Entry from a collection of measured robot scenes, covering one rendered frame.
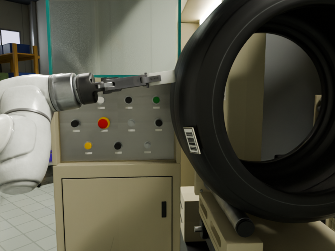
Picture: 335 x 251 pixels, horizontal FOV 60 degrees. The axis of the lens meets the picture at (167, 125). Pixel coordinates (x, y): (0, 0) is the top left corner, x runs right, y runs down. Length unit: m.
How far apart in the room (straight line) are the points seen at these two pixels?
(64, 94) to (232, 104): 0.58
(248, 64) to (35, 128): 0.71
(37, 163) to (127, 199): 0.74
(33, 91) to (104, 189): 0.70
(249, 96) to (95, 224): 0.85
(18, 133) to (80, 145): 0.72
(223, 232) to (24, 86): 0.59
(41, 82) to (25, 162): 0.20
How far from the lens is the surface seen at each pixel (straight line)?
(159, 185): 1.30
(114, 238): 1.40
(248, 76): 1.05
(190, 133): 0.63
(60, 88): 0.71
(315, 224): 1.06
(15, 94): 0.73
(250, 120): 1.06
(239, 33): 0.64
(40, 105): 0.71
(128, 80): 0.69
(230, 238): 0.77
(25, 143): 0.63
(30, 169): 0.63
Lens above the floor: 1.22
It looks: 7 degrees down
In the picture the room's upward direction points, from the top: straight up
